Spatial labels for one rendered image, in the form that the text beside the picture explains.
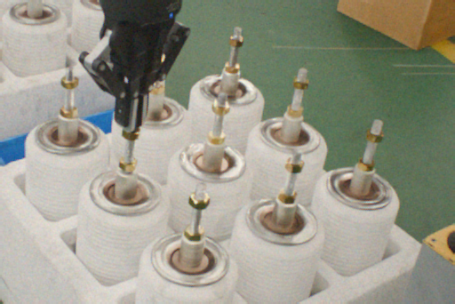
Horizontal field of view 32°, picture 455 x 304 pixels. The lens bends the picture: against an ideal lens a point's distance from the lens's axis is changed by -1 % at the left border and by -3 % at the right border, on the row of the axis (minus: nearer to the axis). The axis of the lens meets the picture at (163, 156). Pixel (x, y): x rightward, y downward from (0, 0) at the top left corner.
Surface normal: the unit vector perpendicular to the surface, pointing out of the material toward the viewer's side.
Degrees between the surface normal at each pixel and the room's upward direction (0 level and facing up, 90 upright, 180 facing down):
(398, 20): 89
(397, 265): 0
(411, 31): 90
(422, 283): 90
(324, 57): 0
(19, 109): 90
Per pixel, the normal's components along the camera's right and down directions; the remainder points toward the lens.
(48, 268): -0.82, 0.26
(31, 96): 0.55, 0.51
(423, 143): 0.10, -0.82
